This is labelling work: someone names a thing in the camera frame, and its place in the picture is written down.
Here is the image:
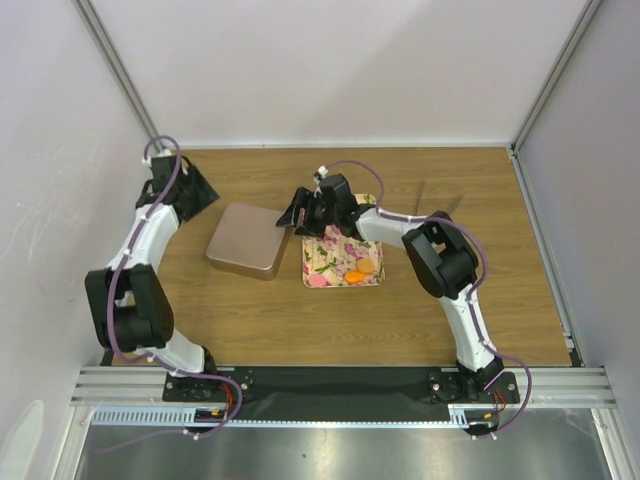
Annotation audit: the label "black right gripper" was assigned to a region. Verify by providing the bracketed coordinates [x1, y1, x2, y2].
[277, 186, 341, 238]

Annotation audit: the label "pink tin lid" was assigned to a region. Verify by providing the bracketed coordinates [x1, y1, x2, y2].
[211, 203, 291, 239]

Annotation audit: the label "metal tongs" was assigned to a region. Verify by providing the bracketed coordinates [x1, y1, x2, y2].
[413, 180, 464, 216]

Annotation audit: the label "gold cookie tin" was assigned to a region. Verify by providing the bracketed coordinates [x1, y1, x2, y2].
[206, 235, 288, 281]

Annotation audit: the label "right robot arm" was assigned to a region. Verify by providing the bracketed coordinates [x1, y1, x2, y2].
[277, 174, 504, 402]

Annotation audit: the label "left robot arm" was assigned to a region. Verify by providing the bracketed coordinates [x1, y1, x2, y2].
[85, 151, 244, 405]

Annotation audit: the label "floral serving tray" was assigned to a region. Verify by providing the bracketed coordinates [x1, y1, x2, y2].
[300, 192, 387, 290]

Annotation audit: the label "pink round cookie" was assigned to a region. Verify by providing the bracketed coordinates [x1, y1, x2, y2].
[308, 274, 327, 288]

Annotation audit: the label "tan round sandwich cookie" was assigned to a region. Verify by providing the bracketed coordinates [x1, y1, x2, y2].
[356, 258, 375, 274]

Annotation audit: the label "orange leaf cookie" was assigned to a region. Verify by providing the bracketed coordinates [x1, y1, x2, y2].
[344, 270, 367, 285]

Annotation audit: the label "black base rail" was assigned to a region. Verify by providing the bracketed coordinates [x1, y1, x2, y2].
[164, 365, 521, 422]

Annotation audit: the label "grey slotted cable duct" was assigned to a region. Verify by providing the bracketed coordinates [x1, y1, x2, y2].
[91, 405, 496, 431]

